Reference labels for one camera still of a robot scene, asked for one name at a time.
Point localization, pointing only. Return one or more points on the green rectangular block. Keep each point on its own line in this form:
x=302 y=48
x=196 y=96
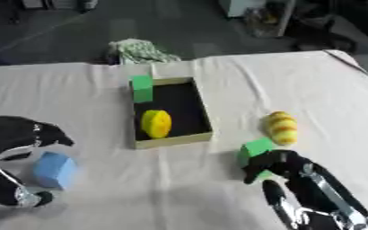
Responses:
x=142 y=89

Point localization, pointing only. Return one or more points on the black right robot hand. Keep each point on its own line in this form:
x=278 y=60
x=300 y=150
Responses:
x=297 y=173

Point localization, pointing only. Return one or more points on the green white checked cloth bundle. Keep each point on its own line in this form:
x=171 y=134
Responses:
x=137 y=51

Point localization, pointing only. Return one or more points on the blue block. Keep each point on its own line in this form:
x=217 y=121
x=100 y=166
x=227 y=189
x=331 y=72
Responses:
x=53 y=170

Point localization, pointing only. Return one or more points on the yellow round toy fruit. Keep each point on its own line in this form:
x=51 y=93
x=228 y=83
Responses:
x=156 y=123

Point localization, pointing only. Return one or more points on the black chair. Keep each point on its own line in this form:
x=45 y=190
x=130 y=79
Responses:
x=320 y=33

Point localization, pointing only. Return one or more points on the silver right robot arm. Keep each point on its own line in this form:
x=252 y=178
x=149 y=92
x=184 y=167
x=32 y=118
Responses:
x=339 y=222

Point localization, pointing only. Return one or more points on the yellow orange striped toy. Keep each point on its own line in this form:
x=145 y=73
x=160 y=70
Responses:
x=282 y=128

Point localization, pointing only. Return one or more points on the white cabinet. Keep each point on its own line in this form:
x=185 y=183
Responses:
x=255 y=12

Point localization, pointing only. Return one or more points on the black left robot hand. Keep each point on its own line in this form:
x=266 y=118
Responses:
x=6 y=131

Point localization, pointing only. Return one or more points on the tan cardboard box black inside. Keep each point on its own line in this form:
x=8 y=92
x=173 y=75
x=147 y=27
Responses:
x=176 y=104

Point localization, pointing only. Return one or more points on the green cube block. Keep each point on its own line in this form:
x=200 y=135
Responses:
x=255 y=148

